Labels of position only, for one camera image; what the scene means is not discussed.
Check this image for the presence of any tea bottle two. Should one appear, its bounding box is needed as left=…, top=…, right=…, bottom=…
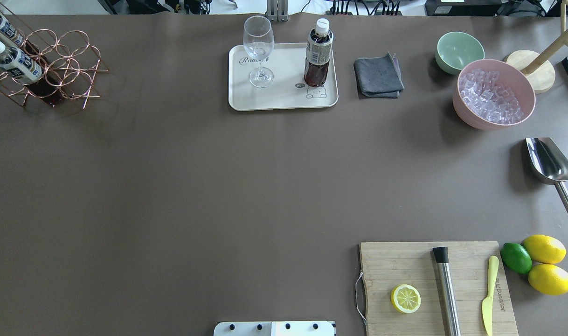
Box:
left=304, top=18, right=334, bottom=87

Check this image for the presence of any copper wire bottle basket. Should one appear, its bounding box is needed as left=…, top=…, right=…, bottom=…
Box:
left=0, top=1, right=109, bottom=108

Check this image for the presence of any tea bottle one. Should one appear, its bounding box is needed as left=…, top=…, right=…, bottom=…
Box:
left=0, top=41, right=63, bottom=107

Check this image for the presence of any tea bottle three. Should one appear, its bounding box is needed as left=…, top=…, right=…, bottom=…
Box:
left=0, top=14, right=40, bottom=57

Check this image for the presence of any cream rabbit tray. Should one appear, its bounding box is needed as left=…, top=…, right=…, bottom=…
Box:
left=228, top=42, right=338, bottom=111

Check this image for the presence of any clear wine glass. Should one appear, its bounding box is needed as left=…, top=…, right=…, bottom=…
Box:
left=243, top=15, right=275, bottom=89

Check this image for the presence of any grey folded cloth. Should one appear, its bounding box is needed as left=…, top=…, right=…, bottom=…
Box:
left=353, top=52, right=405, bottom=98

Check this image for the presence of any wooden cutting board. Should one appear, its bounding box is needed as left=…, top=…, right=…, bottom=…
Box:
left=359, top=242, right=500, bottom=336

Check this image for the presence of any half lemon slice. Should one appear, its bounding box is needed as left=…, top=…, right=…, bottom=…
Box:
left=390, top=284, right=421, bottom=314

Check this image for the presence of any green ceramic bowl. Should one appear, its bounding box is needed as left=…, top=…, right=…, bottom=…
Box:
left=435, top=31, right=485, bottom=75

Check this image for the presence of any pink bowl of ice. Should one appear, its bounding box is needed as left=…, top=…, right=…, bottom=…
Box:
left=452, top=59, right=536, bottom=130

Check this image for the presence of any yellow plastic knife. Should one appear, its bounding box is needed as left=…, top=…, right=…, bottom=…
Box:
left=481, top=255, right=499, bottom=336

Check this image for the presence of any green lime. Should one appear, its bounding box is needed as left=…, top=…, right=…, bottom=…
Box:
left=500, top=243, right=532, bottom=274

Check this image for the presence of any steel ice scoop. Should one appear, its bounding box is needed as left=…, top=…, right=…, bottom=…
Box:
left=525, top=137, right=568, bottom=213

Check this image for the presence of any yellow lemon upper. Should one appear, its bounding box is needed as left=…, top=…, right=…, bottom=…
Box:
left=521, top=234, right=566, bottom=265

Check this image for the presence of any yellow lemon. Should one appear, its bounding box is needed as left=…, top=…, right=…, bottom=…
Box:
left=528, top=264, right=568, bottom=295
left=521, top=234, right=566, bottom=265

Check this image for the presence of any wooden cup tree stand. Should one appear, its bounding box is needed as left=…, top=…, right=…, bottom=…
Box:
left=504, top=0, right=568, bottom=94

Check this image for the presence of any yellow lemon lower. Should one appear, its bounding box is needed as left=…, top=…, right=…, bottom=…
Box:
left=528, top=264, right=568, bottom=295

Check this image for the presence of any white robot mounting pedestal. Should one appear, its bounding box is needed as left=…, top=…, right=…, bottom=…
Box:
left=213, top=321, right=337, bottom=336

